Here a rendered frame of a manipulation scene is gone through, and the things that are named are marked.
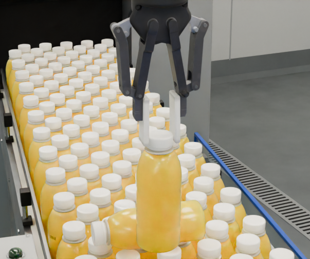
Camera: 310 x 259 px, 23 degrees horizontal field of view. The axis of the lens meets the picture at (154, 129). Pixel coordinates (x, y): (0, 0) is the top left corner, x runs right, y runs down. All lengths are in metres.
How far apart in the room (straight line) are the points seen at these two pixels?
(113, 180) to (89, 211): 0.14
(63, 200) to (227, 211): 0.30
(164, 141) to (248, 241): 0.28
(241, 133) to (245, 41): 1.25
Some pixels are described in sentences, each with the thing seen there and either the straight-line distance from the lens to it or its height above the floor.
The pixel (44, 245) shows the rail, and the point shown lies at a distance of 1.44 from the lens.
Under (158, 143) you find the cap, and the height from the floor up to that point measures 1.30.
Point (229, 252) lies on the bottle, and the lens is 1.30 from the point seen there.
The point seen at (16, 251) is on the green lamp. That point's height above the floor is 1.11.
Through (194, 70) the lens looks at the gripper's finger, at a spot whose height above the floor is 1.40.
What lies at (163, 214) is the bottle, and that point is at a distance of 1.08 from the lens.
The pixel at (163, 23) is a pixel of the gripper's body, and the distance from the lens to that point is 1.00.
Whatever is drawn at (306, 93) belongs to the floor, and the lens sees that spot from 5.47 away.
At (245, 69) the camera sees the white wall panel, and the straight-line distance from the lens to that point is 5.77.
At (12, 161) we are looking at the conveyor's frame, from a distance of 2.02.
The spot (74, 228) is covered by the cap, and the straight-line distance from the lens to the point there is 1.28.
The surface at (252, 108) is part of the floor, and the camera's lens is 5.11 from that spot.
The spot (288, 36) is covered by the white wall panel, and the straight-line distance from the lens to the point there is 5.94.
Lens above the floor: 1.69
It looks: 21 degrees down
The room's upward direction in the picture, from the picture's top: straight up
